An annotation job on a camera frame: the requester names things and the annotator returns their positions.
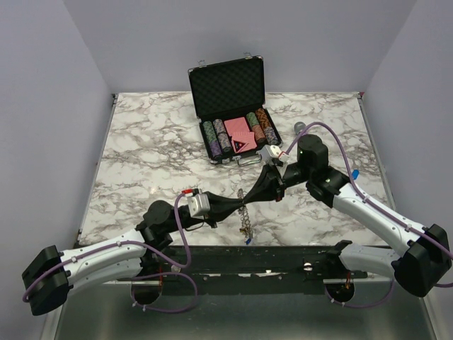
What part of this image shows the purple glitter toy microphone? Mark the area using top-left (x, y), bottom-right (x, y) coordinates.
top-left (294, 122), bottom-right (306, 135)

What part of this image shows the silver disc keyring holder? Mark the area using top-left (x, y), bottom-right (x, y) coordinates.
top-left (238, 205), bottom-right (253, 243)

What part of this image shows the black poker chip case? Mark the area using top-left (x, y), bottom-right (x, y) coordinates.
top-left (188, 55), bottom-right (282, 165)

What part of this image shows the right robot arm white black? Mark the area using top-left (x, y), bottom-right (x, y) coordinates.
top-left (243, 135), bottom-right (452, 298)

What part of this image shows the pink playing card deck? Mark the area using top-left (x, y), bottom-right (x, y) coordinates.
top-left (224, 117), bottom-right (257, 154)

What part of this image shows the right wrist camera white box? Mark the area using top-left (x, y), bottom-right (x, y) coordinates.
top-left (258, 144), bottom-right (289, 168)

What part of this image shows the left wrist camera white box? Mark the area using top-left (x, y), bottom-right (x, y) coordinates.
top-left (183, 188), bottom-right (210, 219)

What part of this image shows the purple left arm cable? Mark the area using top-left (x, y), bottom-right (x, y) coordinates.
top-left (22, 193), bottom-right (199, 315)

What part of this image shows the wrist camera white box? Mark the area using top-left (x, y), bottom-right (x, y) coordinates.
top-left (258, 144), bottom-right (289, 168)
top-left (183, 188), bottom-right (210, 219)

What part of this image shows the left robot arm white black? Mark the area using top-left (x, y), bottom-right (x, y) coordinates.
top-left (22, 189), bottom-right (244, 316)

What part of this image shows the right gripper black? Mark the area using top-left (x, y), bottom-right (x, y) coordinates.
top-left (243, 162), bottom-right (312, 203)

